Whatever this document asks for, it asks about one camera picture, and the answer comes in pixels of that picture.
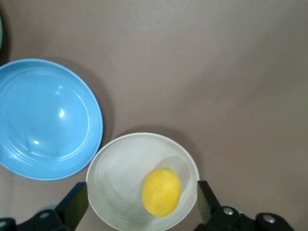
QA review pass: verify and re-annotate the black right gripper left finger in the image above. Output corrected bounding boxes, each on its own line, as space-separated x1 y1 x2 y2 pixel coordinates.
0 181 90 231

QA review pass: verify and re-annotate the beige plate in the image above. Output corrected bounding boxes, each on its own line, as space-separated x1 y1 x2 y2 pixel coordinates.
85 132 201 231

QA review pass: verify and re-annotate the yellow lemon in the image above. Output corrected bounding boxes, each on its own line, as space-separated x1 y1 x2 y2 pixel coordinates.
141 167 182 218

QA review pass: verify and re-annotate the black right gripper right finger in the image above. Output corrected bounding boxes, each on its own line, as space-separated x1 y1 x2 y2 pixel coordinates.
195 180 297 231

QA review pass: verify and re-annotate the blue plate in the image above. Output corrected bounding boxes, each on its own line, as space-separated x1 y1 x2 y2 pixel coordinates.
0 58 104 181

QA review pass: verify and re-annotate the pale green plate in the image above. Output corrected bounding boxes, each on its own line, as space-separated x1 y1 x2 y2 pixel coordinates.
0 14 4 56

